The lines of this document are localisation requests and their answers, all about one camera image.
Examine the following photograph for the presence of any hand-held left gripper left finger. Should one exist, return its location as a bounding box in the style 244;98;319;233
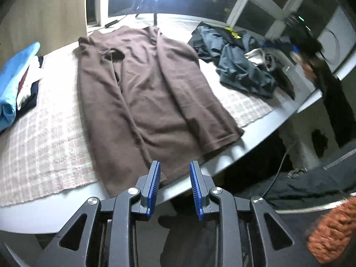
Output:
36;160;162;267

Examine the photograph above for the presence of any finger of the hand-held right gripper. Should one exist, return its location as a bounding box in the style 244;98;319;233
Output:
289;44;303;62

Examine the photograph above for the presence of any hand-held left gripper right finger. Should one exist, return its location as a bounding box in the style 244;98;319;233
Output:
189;160;320;267

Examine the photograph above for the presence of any brown garment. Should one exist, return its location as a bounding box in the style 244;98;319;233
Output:
76;26;245;198

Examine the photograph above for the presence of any person's right hand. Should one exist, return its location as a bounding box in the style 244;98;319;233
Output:
302;60;318;82

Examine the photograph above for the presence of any black garment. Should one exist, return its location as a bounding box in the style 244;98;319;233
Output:
261;33;297;101

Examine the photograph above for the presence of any beige cloth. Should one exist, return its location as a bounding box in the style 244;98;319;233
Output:
244;48;267;66

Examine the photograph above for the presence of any white appliance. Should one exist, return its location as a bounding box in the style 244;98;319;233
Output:
317;6;356;80

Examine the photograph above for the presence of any grey-blue jacket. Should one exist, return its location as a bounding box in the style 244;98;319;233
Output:
188;22;277;99

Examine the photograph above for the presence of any beige checked mat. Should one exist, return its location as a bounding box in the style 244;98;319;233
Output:
0;17;274;208

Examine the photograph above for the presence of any person's orange knit sweater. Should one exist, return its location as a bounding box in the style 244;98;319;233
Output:
306;197;356;265

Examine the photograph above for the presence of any black tripod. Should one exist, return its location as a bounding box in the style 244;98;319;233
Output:
131;0;162;28

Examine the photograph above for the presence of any white folded cloth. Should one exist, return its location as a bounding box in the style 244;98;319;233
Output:
16;56;43;110

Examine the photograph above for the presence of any maroon folded cloth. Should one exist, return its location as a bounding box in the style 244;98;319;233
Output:
17;66;31;95

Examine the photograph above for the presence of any blue folded cloth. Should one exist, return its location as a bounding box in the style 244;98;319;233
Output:
0;42;41;131

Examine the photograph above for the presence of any beige board panel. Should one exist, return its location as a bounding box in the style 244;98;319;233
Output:
0;0;88;70

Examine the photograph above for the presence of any white window frame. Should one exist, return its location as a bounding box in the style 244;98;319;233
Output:
86;0;342;38

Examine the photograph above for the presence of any black cable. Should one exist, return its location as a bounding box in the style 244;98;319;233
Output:
261;142;295;198

